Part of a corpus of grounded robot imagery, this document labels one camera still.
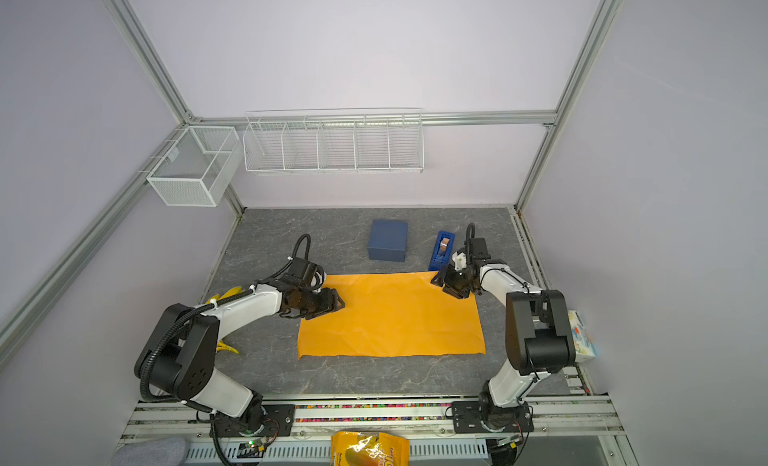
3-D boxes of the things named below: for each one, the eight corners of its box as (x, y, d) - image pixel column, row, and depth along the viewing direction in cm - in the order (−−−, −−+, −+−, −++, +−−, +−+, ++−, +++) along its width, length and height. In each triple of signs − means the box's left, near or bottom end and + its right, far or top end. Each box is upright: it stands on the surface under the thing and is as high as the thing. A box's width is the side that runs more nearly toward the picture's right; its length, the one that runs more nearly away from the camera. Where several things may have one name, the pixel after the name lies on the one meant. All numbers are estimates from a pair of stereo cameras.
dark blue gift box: (367, 262, 107) (367, 257, 104) (370, 226, 118) (370, 220, 115) (408, 262, 107) (408, 257, 104) (407, 226, 118) (407, 220, 115)
